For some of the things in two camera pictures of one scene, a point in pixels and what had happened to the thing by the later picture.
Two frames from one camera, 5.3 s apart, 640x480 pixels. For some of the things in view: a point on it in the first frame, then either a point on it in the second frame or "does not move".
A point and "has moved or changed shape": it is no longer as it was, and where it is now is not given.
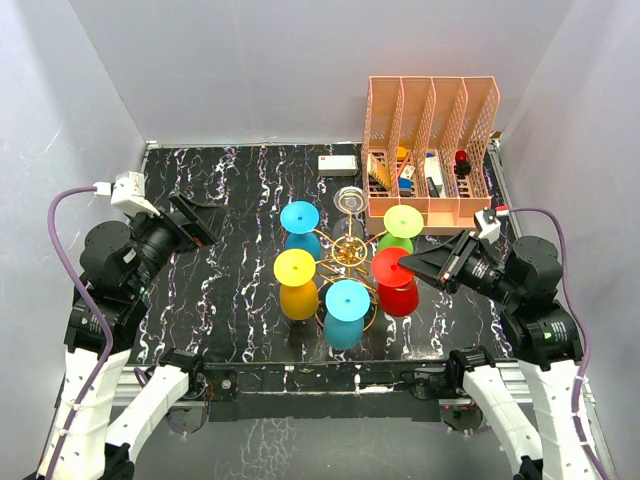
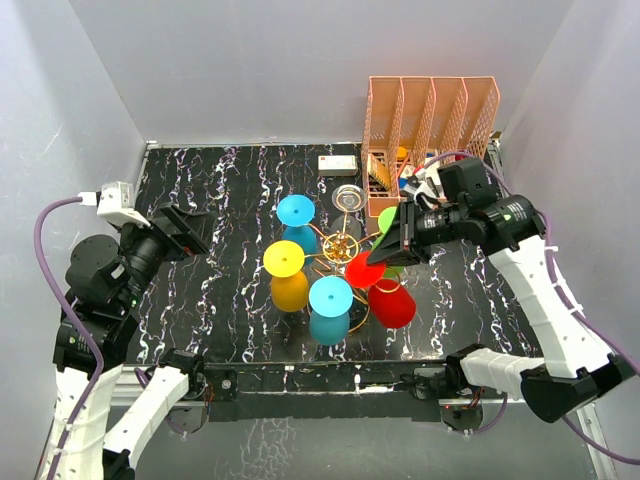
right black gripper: x=441 y=263 → x=398 y=246
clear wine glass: x=349 y=201 does not move
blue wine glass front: x=347 y=303 → x=330 y=301
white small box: x=337 y=165 does not move
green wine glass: x=402 y=224 has moved or changed shape
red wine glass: x=397 y=285 has moved or changed shape
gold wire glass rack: x=351 y=252 → x=342 y=248
